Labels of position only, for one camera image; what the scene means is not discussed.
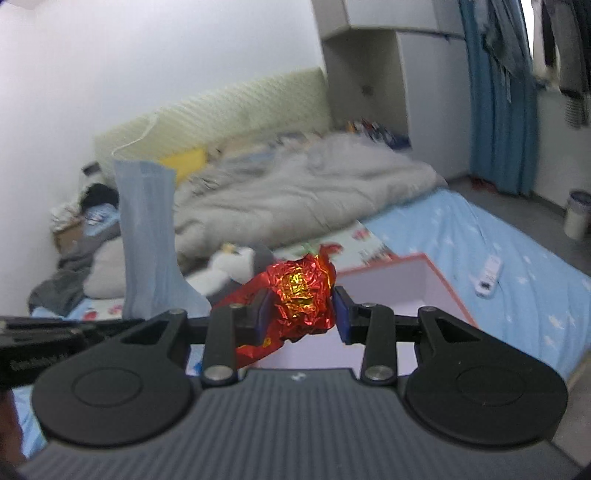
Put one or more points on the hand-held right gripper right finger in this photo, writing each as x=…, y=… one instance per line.
x=340, y=318

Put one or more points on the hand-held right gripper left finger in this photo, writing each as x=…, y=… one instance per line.
x=264, y=318

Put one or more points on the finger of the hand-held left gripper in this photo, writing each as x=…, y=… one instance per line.
x=113, y=326

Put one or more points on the red foil wrapper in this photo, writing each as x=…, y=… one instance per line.
x=300, y=290

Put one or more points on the pink box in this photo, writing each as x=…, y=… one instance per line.
x=392, y=286

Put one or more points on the blue face mask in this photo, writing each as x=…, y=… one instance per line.
x=147, y=230

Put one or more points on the white pillow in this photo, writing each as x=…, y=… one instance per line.
x=108, y=272

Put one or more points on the grey penguin plush toy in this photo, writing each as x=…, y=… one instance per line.
x=221, y=272

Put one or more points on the dark grey blanket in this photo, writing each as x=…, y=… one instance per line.
x=60, y=286

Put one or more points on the white patterned cloth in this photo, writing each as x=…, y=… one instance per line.
x=64, y=214

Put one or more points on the grey duvet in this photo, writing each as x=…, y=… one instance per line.
x=300, y=189

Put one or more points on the white remote control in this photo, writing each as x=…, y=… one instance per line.
x=488, y=276

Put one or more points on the yellow pillow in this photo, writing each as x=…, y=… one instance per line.
x=184, y=161

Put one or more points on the blue star bedsheet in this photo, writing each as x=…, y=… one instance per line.
x=508, y=258

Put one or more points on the pile of colourful small items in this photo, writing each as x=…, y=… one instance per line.
x=374, y=131

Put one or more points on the cream padded headboard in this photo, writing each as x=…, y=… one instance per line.
x=231, y=106

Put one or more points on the white wardrobe cabinet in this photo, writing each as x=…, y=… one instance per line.
x=415, y=92

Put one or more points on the white trash bin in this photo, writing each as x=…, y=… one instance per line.
x=577, y=217

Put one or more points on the blue curtain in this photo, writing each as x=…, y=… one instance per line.
x=498, y=115

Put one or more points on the hanging denim garment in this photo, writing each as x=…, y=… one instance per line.
x=503, y=37

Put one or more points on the hanging dark striped garment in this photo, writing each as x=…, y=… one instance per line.
x=568, y=55

